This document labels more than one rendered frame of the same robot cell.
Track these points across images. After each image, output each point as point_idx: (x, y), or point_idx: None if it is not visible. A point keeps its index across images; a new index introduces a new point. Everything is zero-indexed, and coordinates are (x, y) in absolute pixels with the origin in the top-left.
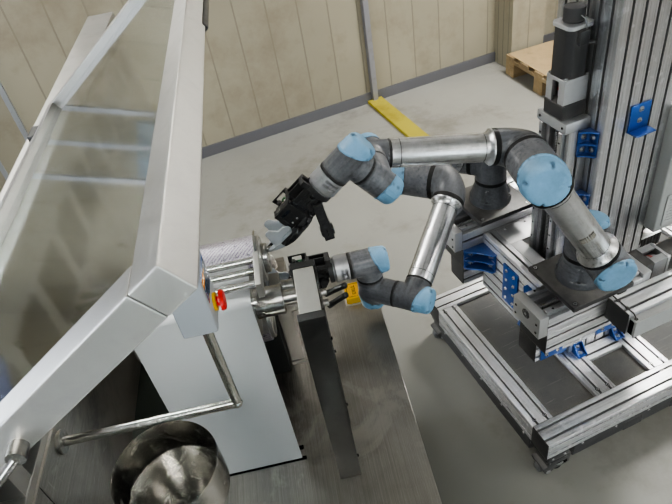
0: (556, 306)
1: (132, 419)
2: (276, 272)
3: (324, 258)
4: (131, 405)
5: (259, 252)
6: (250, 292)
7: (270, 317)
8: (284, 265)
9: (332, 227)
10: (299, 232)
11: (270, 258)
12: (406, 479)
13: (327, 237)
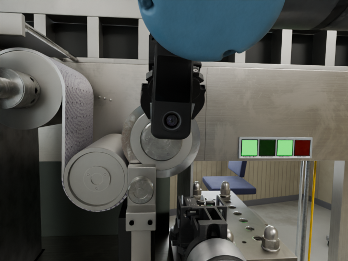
0: None
1: (48, 157)
2: (155, 166)
3: (205, 220)
4: (58, 153)
5: (143, 114)
6: (12, 63)
7: (69, 163)
8: (276, 258)
9: (162, 112)
10: (141, 91)
11: (267, 229)
12: None
13: (150, 125)
